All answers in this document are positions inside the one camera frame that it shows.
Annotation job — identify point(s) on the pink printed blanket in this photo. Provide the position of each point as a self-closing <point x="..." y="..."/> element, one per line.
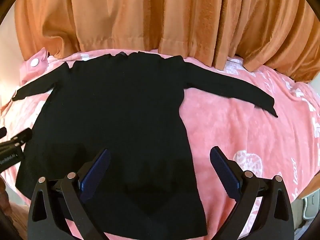
<point x="225" y="130"/>

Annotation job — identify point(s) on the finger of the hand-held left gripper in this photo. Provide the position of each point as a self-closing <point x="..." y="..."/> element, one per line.
<point x="3" y="132"/>
<point x="23" y="135"/>

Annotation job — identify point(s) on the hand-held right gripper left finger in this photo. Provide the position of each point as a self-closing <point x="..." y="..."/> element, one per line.
<point x="96" y="170"/>

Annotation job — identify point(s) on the pale grey plastic object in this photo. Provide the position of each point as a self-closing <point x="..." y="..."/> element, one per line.
<point x="309" y="205"/>

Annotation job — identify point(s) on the orange curtain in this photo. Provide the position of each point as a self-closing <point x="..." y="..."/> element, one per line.
<point x="150" y="17"/>

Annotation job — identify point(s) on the black long-sleeved sweater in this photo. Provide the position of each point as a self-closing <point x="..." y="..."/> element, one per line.
<point x="112" y="105"/>

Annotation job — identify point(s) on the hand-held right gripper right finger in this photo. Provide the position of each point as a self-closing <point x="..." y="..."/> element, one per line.
<point x="223" y="171"/>

